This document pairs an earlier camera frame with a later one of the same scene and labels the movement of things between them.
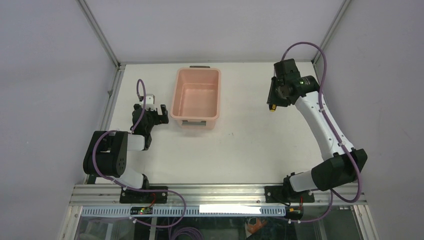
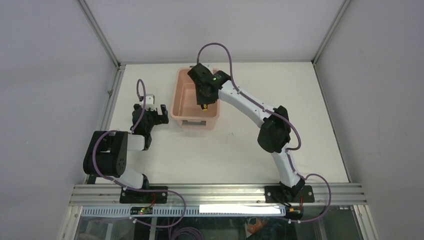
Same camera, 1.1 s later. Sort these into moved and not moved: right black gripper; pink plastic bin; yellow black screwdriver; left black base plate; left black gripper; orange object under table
Moved: right black gripper; yellow black screwdriver
Not moved: pink plastic bin; orange object under table; left black base plate; left black gripper
